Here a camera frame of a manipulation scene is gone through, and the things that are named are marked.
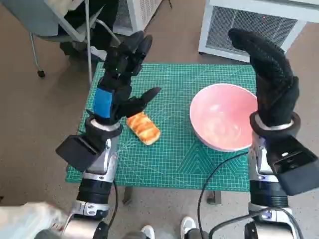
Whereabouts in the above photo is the large white mesh cabinet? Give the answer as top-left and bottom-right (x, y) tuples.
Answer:
(198, 0), (319, 63)

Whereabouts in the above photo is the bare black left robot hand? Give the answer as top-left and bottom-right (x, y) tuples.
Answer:
(86, 31), (162, 125)

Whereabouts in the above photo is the long braided toy bread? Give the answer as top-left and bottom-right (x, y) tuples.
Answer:
(126, 111), (161, 146)

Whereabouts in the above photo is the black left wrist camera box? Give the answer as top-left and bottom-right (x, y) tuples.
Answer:
(55, 134), (105, 172)

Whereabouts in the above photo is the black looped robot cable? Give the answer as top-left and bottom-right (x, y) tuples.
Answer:
(208, 208), (304, 239)

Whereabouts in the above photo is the person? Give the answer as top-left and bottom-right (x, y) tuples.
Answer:
(59, 0), (119, 62)

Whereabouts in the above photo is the small white mesh cabinet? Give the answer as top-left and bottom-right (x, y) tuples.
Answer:
(112, 0), (172, 35)

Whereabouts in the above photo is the white plastic bag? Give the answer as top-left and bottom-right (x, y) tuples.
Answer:
(0, 201), (69, 239)

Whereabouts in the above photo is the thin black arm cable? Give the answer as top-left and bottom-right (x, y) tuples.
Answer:
(106, 181), (118, 230)

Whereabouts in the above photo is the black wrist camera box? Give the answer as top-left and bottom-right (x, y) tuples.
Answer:
(55, 134), (105, 172)
(268, 135), (319, 196)

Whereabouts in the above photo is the long black robot cable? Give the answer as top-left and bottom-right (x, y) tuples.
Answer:
(198, 151), (252, 236)

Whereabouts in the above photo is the person's white shoe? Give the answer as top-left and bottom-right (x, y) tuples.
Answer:
(180, 216), (197, 239)
(141, 225), (155, 239)

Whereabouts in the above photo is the pink bowl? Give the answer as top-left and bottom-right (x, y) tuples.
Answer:
(189, 83), (259, 152)

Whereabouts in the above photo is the black table leg bracket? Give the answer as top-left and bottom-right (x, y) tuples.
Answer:
(122, 186), (134, 206)
(206, 190), (222, 206)

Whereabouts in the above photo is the grey office chair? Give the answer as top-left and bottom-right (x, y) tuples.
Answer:
(2, 0), (120, 79)

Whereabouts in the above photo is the green cutting mat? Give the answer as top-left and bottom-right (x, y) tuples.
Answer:
(65, 62), (259, 192)

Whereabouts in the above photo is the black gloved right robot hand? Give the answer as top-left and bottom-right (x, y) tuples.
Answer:
(228, 28), (300, 127)

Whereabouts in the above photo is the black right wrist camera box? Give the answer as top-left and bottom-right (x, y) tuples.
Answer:
(268, 135), (319, 196)

